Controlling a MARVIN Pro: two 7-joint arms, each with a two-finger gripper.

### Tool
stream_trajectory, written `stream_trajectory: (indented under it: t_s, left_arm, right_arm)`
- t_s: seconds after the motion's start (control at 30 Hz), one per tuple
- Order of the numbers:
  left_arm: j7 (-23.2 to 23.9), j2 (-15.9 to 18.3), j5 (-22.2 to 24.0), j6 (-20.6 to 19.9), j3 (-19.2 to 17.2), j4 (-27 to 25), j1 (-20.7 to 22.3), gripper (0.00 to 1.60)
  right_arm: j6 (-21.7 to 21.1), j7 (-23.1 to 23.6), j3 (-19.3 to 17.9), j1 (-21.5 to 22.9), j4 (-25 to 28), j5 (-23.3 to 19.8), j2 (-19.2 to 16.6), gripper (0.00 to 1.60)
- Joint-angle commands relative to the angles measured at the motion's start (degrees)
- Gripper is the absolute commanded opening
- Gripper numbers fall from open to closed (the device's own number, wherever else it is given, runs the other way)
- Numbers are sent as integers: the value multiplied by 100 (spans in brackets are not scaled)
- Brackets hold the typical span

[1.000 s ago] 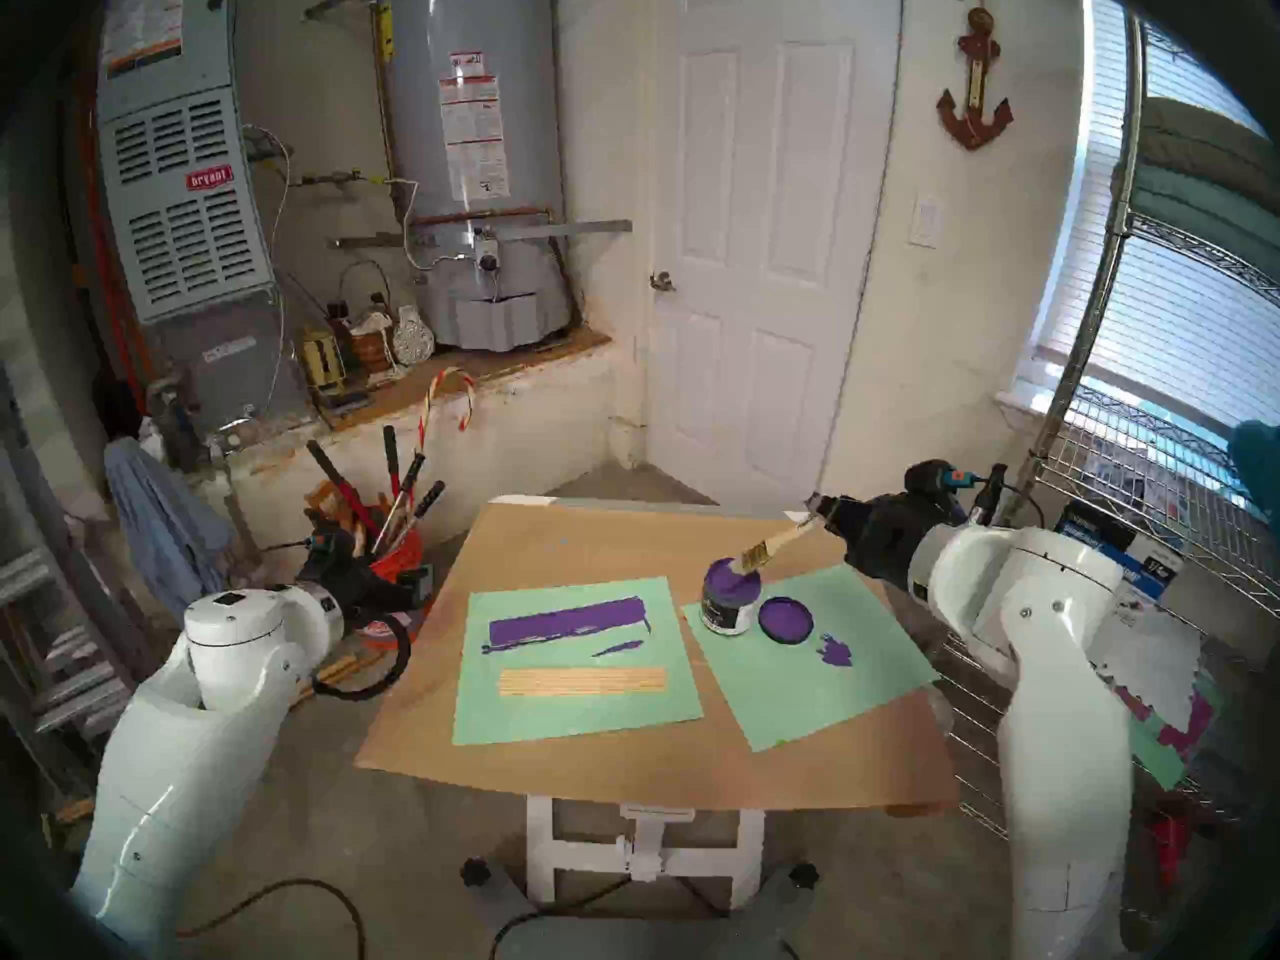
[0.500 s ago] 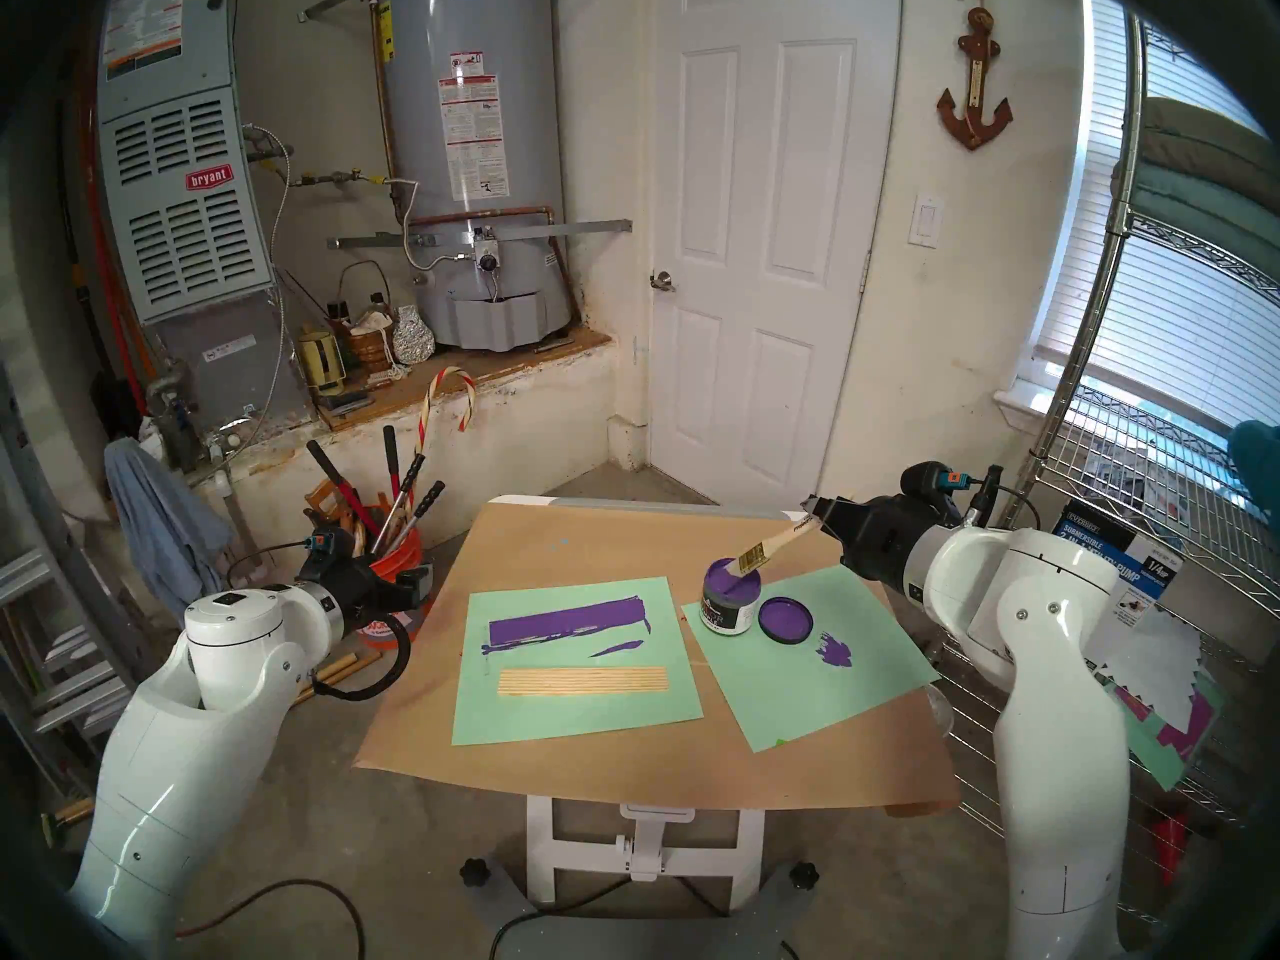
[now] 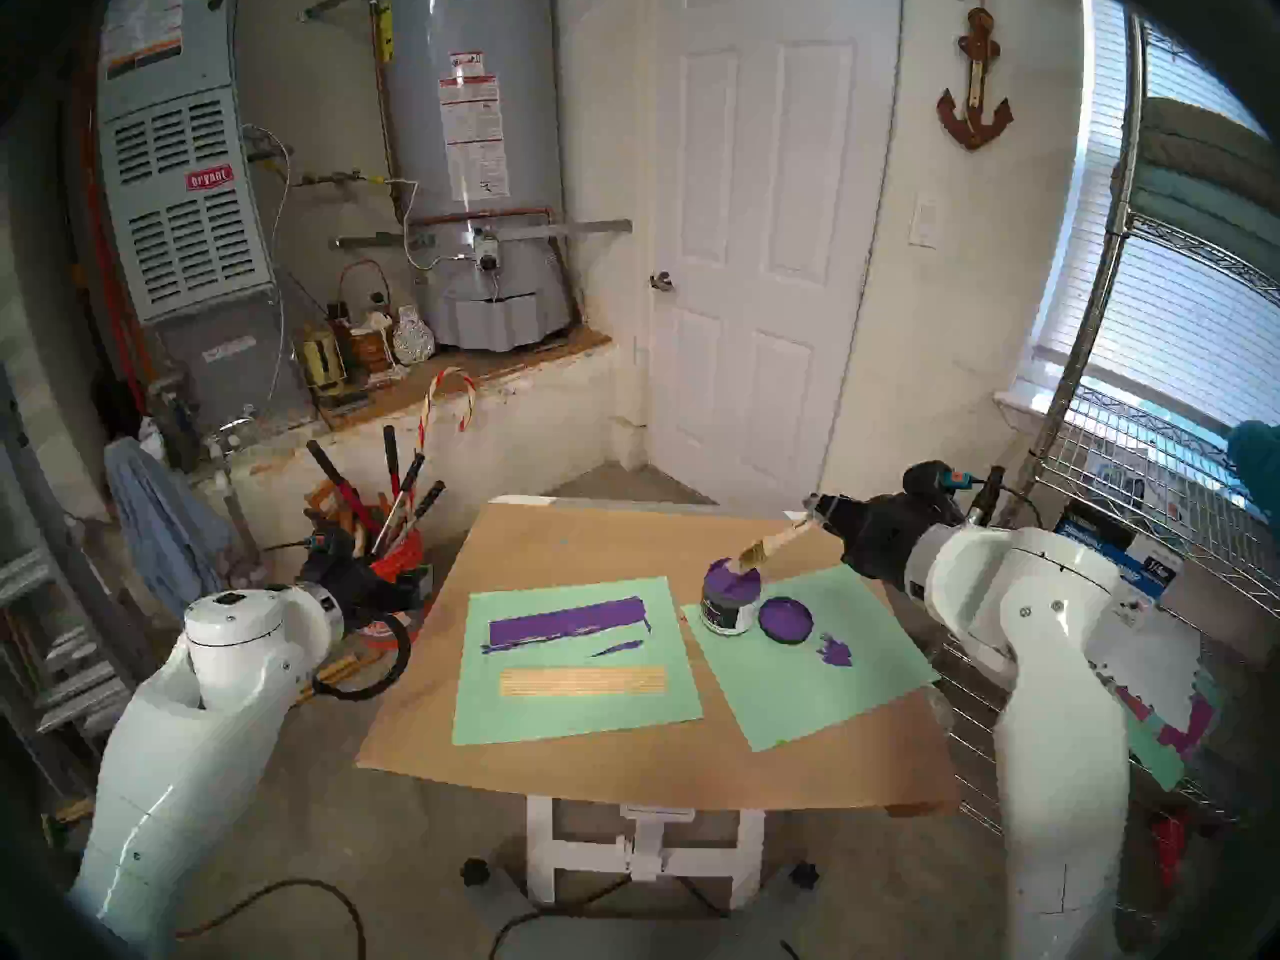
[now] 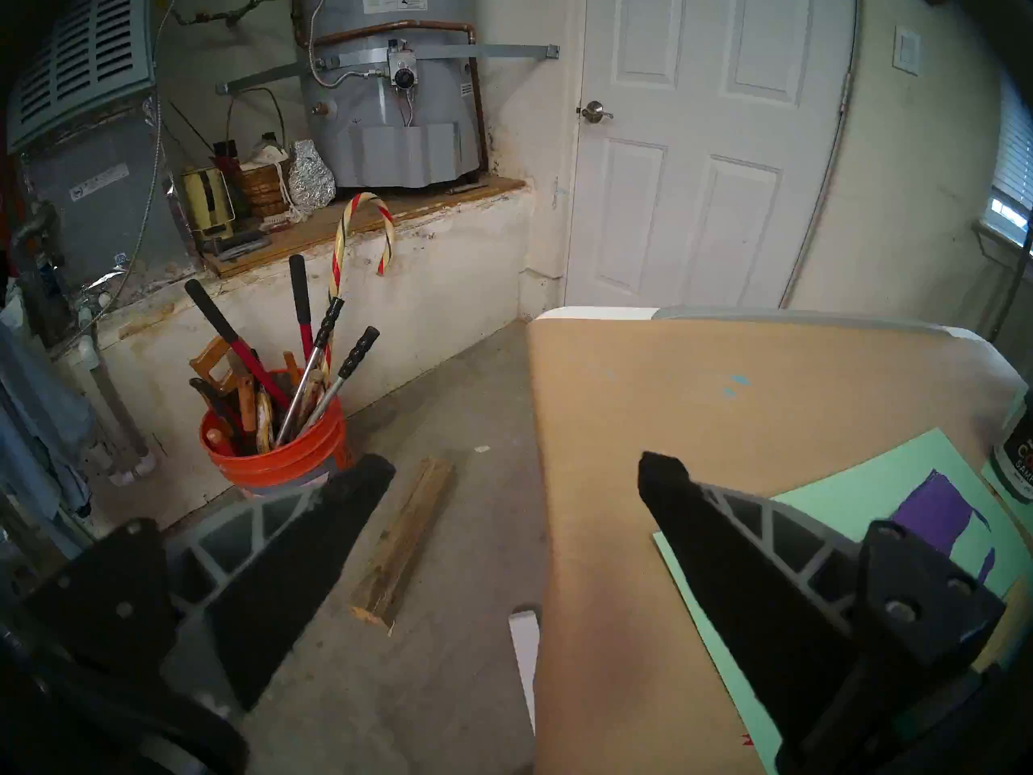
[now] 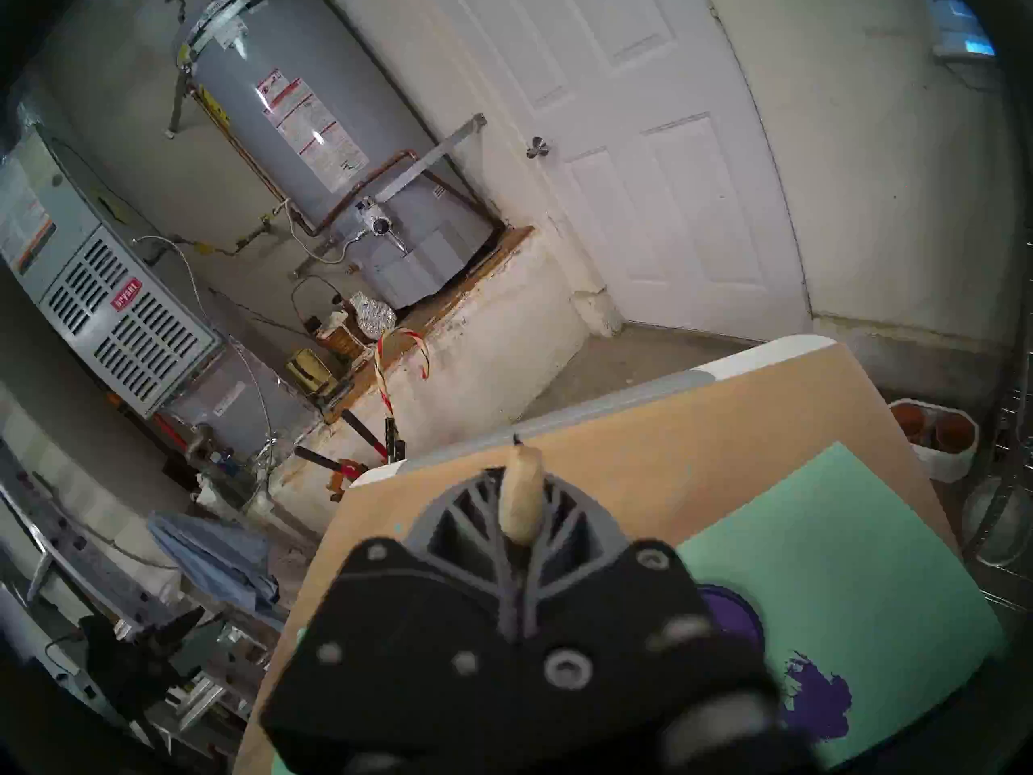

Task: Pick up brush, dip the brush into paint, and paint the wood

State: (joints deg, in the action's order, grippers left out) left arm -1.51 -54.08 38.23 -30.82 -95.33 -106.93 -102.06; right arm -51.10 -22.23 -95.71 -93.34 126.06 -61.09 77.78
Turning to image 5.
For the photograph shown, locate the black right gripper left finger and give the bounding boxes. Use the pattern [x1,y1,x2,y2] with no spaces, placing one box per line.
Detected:
[258,468,527,775]

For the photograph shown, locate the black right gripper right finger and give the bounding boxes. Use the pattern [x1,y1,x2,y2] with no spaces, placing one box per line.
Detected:
[516,473,818,775]

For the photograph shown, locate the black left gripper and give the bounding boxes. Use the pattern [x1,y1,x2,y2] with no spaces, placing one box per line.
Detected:
[81,608,231,703]

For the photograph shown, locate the wooden paint brush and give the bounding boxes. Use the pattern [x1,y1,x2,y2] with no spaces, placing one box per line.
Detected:
[498,434,547,547]

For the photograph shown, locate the blue hanging cloth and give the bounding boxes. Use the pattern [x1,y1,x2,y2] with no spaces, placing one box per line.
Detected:
[146,510,283,622]

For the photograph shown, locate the purple black jar lid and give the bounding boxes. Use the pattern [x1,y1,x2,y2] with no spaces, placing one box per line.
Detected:
[696,583,767,655]

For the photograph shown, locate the grey metal ladder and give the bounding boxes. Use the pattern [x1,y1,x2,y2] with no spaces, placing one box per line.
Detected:
[0,438,271,730]

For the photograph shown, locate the green paper sheet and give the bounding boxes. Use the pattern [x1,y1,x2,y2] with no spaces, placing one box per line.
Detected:
[672,440,1010,773]

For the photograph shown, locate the striped candy cane decoration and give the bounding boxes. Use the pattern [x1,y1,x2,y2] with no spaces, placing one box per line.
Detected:
[373,326,432,419]

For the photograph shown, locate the yellow boxy device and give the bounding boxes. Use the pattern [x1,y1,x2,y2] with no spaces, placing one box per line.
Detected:
[286,347,341,400]

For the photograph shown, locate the brown wicker basket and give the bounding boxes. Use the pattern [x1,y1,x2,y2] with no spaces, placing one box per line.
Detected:
[290,274,366,362]

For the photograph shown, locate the aluminium foil wrapped lump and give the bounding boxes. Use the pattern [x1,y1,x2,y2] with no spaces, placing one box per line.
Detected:
[348,291,399,341]

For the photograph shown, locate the grey Bryant furnace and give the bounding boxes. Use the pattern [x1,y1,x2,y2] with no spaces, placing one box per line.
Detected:
[0,126,325,459]

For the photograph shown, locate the white ceramic planter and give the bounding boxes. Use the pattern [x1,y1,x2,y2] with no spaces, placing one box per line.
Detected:
[887,397,981,484]

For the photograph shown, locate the grey metal bowl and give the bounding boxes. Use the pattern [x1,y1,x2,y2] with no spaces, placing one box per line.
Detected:
[959,473,1033,570]

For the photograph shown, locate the white panel door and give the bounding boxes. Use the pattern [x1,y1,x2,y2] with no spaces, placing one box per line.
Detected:
[420,0,814,344]

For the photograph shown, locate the grey water heater tank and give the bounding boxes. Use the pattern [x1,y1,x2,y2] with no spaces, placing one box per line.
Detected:
[164,0,499,312]

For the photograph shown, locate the red black lopper handle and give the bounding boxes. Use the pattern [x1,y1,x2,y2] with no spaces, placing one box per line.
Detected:
[339,408,390,462]

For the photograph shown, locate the chrome wire shelf rack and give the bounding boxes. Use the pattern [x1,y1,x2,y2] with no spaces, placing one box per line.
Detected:
[959,208,1033,621]

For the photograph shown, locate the metal water heater strap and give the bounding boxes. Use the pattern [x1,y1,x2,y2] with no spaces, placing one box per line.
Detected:
[371,112,489,207]

